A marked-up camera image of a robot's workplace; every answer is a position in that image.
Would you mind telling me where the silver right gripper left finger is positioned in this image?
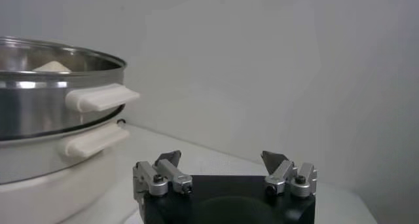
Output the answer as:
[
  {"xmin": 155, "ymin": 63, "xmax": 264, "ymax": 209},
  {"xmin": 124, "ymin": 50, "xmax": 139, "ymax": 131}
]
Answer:
[{"xmin": 132, "ymin": 149, "xmax": 194, "ymax": 202}]

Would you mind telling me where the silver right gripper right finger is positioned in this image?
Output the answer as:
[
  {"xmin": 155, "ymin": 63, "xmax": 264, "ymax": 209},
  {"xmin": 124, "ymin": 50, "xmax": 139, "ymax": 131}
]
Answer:
[{"xmin": 261, "ymin": 150, "xmax": 318, "ymax": 198}]

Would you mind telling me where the white steamed baozi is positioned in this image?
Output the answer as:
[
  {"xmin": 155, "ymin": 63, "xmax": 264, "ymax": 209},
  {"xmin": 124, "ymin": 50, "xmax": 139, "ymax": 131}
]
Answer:
[{"xmin": 31, "ymin": 60, "xmax": 72, "ymax": 73}]

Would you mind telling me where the stainless steel steamer basket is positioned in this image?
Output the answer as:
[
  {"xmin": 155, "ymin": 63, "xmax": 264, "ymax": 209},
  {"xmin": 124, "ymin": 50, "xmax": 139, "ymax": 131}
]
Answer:
[{"xmin": 0, "ymin": 36, "xmax": 141, "ymax": 141}]

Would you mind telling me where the cream electric cooker pot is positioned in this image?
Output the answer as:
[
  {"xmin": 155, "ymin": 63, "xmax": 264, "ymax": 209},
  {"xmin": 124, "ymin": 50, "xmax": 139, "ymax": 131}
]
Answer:
[{"xmin": 0, "ymin": 119, "xmax": 131, "ymax": 224}]

